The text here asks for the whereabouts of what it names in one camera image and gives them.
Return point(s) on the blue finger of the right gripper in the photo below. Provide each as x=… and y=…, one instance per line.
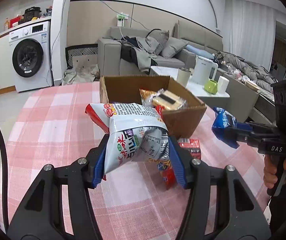
x=255, y=125
x=242, y=136

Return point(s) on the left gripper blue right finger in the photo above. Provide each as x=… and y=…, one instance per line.
x=180, y=159

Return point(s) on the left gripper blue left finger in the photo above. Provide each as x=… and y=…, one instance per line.
x=98, y=168

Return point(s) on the blue Oreo pack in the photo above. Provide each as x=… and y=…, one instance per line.
x=223, y=121

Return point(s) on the red triangular chip bag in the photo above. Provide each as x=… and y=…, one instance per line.
x=166, y=170

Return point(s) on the red barcode snack pack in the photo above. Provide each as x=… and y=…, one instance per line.
x=192, y=145

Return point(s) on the white red rice snack bag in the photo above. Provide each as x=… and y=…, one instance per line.
x=136, y=133

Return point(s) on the clear wafer biscuit pack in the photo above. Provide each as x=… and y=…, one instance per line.
x=169, y=101

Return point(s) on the person's right hand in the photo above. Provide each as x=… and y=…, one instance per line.
x=270, y=170

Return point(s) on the white cylinder cup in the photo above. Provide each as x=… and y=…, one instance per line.
x=222, y=84

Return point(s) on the green ceramic mug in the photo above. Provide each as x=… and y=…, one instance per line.
x=211, y=86

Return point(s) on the grey blanket pile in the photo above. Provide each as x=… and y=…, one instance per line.
x=243, y=70

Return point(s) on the white marble coffee table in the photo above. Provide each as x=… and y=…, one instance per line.
x=212, y=100

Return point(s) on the white electric kettle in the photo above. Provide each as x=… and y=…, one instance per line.
x=202, y=70

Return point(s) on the pink plaid tablecloth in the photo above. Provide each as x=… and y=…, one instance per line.
x=133, y=202

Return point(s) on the beige tumbler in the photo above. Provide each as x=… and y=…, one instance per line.
x=183, y=76

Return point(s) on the yellow noodle snack bag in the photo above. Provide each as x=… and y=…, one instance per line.
x=147, y=97

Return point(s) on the SF cardboard box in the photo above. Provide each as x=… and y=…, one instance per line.
x=181, y=111

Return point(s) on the grey sofa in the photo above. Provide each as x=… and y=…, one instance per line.
x=109, y=55

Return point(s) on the grey pillow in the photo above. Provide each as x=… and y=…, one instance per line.
x=161, y=37
x=173, y=47

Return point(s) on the black white patterned pet bed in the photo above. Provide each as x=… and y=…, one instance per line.
x=79, y=50

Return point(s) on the grey jacket on sofa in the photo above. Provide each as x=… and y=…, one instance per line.
x=140, y=51

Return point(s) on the white washing machine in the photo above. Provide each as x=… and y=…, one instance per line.
x=30, y=51

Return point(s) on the black pressure cooker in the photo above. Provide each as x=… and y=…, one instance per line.
x=31, y=12

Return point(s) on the wall socket with green plug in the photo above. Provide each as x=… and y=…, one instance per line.
x=121, y=17

